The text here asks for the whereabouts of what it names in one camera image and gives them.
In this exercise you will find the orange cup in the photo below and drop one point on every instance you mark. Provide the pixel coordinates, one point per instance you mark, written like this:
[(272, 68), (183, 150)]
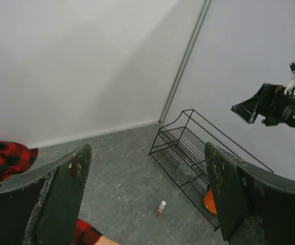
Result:
[(209, 203)]

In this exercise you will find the red black plaid shirt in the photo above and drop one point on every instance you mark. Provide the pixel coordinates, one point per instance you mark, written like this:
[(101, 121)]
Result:
[(15, 158)]

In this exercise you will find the red nail polish bottle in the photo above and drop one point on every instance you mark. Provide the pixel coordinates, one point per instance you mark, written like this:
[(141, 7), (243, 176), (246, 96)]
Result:
[(160, 208)]

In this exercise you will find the black wire rack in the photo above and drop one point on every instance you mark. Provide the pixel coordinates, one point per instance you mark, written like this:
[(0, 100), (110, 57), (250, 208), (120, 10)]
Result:
[(179, 147)]

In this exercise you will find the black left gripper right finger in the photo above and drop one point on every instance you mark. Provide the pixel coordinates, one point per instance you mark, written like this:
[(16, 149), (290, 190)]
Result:
[(254, 206)]

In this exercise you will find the mannequin hand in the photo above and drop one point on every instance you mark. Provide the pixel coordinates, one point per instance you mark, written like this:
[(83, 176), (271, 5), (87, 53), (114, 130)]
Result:
[(105, 241)]

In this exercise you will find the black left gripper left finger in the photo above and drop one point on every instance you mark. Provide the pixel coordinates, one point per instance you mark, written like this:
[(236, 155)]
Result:
[(41, 206)]

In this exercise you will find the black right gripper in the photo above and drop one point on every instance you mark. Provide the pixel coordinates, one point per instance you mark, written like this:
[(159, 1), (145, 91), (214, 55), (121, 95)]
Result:
[(272, 103)]

